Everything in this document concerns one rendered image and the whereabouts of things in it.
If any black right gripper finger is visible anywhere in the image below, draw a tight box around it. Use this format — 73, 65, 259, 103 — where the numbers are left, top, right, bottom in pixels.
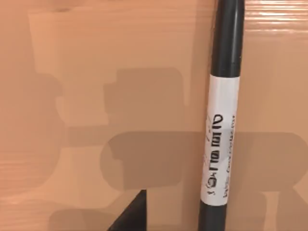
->
107, 189, 147, 231

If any black marker with white label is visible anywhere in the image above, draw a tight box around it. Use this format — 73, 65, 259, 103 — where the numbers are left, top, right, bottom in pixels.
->
197, 0, 246, 231

